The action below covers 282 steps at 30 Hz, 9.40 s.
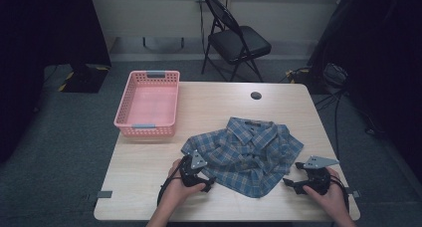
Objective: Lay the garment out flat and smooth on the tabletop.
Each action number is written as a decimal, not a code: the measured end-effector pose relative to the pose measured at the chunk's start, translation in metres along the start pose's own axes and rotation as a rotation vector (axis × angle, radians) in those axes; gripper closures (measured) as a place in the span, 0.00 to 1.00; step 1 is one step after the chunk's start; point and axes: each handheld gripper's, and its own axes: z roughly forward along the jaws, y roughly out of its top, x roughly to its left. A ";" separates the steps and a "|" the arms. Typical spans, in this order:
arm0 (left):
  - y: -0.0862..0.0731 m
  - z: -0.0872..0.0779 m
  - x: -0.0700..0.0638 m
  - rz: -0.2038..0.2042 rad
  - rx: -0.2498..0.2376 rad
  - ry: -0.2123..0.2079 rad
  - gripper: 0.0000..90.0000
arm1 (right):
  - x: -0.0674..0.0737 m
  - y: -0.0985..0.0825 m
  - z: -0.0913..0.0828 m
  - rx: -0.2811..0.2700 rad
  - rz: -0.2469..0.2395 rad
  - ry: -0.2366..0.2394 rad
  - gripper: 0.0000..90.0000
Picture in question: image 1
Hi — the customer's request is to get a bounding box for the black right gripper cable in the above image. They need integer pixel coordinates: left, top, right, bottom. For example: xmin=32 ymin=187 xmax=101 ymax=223
xmin=328 ymin=174 xmax=350 ymax=212

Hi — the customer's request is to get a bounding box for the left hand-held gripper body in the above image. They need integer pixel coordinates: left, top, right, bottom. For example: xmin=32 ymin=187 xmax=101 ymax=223
xmin=179 ymin=150 xmax=208 ymax=189

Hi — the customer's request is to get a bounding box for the black stand base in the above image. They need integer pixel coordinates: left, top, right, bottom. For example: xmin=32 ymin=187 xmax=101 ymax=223
xmin=60 ymin=63 xmax=110 ymax=95

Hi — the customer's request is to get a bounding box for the dark curtain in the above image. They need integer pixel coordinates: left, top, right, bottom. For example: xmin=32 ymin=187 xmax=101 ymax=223
xmin=307 ymin=0 xmax=422 ymax=183

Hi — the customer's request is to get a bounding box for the person's left hand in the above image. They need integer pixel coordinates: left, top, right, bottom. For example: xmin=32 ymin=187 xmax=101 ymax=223
xmin=158 ymin=158 xmax=207 ymax=215

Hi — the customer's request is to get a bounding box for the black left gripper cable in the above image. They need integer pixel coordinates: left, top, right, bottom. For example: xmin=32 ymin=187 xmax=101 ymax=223
xmin=156 ymin=159 xmax=184 ymax=207

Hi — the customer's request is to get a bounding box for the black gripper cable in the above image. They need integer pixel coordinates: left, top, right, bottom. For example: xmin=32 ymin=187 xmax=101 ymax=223
xmin=156 ymin=159 xmax=184 ymax=207
xmin=328 ymin=174 xmax=350 ymax=212

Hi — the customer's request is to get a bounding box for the black wall cable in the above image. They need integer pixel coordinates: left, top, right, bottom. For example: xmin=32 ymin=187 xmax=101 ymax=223
xmin=197 ymin=0 xmax=207 ymax=56

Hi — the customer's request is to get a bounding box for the black folding chair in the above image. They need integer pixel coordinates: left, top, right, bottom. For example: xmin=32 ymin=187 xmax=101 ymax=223
xmin=200 ymin=0 xmax=273 ymax=83

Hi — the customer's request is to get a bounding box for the yellow black floor object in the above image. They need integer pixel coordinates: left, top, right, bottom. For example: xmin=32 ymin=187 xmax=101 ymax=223
xmin=286 ymin=67 xmax=312 ymax=86

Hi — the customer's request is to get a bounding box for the person's right hand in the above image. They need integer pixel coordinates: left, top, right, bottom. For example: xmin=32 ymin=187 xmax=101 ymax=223
xmin=303 ymin=168 xmax=349 ymax=218

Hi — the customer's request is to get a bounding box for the black curtain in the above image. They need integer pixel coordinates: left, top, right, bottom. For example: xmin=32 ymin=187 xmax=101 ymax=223
xmin=0 ymin=0 xmax=112 ymax=163

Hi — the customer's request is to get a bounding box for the pink plastic basket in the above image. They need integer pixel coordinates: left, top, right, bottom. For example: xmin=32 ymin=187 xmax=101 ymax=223
xmin=113 ymin=70 xmax=181 ymax=137

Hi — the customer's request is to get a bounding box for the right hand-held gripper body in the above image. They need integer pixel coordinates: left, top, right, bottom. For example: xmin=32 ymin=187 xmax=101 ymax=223
xmin=303 ymin=155 xmax=340 ymax=195

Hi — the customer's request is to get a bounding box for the blue plaid shirt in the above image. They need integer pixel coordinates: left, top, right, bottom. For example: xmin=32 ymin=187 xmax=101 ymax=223
xmin=180 ymin=116 xmax=305 ymax=199

